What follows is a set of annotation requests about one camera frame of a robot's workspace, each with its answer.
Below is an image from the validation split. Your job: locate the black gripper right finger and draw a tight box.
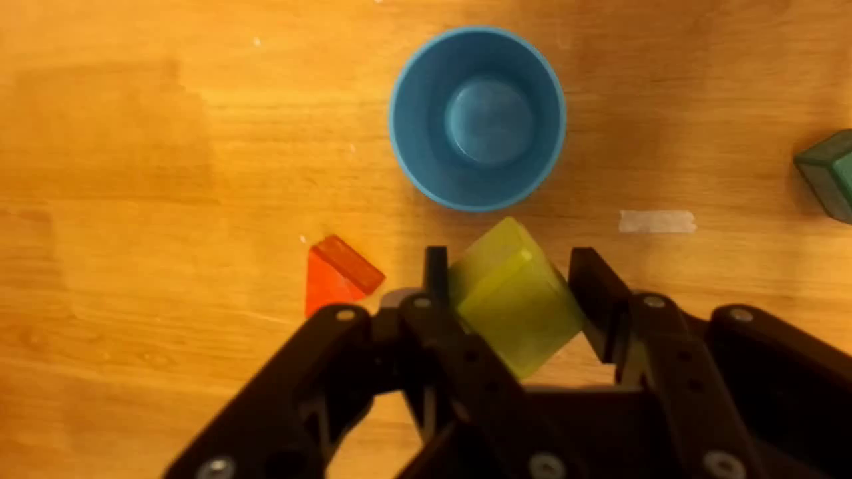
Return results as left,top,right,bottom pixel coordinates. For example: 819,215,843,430
564,244,852,479

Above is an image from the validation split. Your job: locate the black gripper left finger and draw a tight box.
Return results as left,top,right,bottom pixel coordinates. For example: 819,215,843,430
163,244,539,479

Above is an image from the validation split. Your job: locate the yellow block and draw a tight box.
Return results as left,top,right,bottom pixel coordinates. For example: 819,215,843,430
444,215,589,384

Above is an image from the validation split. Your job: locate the orange triangular block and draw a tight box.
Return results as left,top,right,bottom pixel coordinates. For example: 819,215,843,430
300,232,389,322

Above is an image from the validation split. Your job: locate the green block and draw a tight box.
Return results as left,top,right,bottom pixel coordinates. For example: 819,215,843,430
790,127,852,227

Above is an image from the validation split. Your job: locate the light blue cup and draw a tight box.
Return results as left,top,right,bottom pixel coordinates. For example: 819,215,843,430
385,23,569,215

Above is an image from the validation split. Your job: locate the white tape strip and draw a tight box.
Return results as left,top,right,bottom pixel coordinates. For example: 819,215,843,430
616,208,701,237

